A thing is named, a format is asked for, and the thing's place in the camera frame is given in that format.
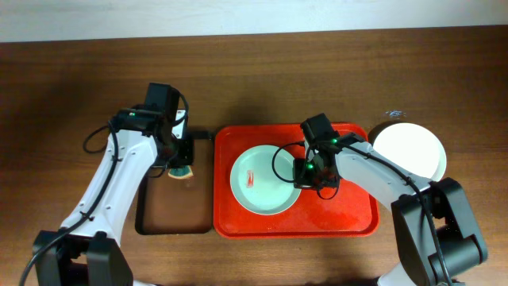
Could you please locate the green and yellow sponge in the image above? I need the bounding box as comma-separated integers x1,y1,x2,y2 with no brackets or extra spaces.
167,165,194,180

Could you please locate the pale green plate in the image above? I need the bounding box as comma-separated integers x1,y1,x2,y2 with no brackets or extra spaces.
229,145,301,215

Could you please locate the white plate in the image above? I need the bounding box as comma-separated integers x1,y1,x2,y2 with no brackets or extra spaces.
371,122,447,181

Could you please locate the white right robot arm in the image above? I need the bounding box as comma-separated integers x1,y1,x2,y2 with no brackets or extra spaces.
293,114,488,286

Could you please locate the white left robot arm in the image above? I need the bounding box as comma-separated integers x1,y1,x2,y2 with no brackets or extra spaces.
20,105,192,285

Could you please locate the red plastic tray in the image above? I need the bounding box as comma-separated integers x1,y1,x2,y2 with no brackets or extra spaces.
213,124,379,239

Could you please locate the black brown tray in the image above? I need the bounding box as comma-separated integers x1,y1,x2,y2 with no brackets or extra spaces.
135,131,214,235

